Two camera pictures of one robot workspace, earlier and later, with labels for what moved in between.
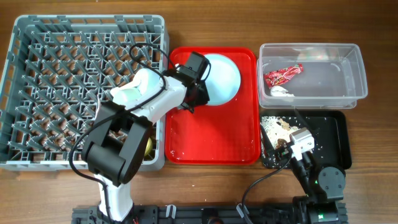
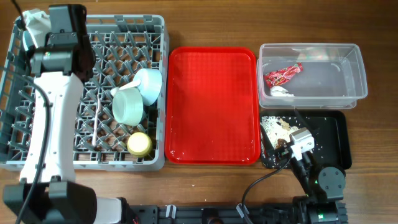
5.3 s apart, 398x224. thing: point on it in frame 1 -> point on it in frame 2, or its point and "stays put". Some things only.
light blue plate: x=224 y=82 -> x=28 y=40
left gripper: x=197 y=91 -> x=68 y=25
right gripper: x=281 y=153 stays put
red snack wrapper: x=277 y=76 stays put
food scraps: x=277 y=129 stays put
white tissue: x=280 y=91 stays put
